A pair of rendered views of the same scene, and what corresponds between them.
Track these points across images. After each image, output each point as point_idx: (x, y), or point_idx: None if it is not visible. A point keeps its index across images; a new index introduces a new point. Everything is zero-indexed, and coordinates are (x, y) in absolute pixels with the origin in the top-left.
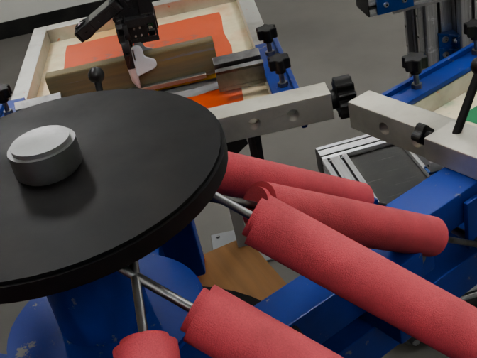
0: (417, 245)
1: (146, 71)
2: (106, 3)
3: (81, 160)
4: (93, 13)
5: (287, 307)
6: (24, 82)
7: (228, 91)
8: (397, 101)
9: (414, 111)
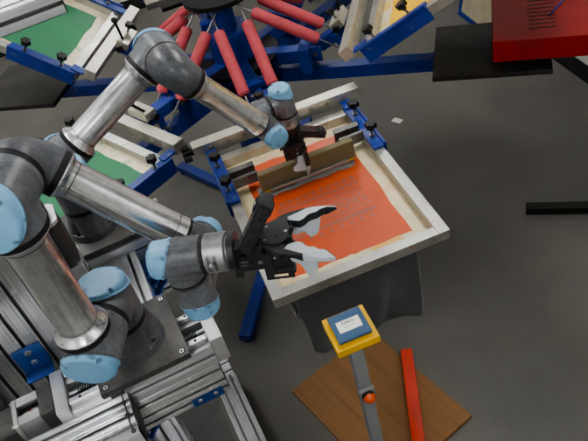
0: None
1: None
2: (302, 128)
3: None
4: (311, 129)
5: None
6: (391, 165)
7: (256, 185)
8: (163, 139)
9: (157, 135)
